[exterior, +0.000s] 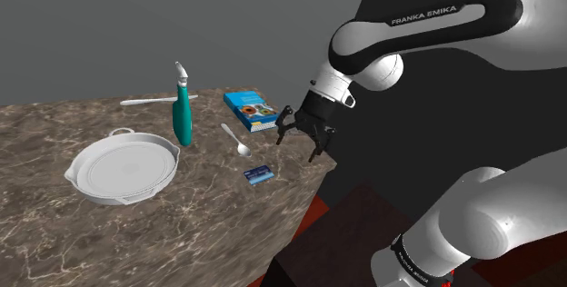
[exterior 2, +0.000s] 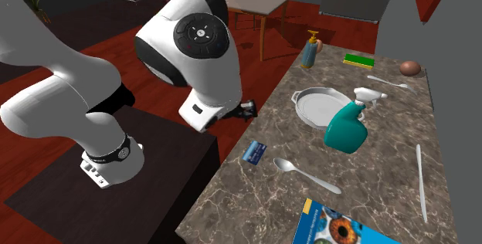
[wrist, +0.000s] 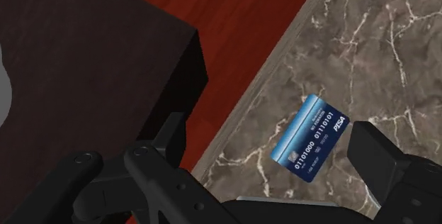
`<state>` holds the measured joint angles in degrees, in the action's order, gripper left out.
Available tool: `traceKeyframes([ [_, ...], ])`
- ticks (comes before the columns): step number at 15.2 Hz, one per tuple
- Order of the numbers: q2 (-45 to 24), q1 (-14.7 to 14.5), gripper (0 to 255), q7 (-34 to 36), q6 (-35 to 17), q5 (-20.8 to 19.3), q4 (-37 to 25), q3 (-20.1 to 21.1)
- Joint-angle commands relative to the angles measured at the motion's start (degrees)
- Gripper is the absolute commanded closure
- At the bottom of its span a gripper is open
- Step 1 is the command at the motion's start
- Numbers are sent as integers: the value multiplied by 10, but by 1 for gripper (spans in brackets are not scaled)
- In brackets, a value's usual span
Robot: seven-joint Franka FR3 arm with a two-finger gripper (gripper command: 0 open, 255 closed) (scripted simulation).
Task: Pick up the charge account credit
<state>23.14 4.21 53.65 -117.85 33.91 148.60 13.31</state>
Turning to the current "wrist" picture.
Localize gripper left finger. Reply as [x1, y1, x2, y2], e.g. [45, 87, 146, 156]
[6, 111, 239, 224]

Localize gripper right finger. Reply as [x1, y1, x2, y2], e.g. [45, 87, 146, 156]
[346, 121, 442, 224]

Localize blue bank card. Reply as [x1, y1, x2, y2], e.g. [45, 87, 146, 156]
[270, 94, 351, 184]

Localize dark robot stand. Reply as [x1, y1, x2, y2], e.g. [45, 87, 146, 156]
[0, 0, 210, 223]

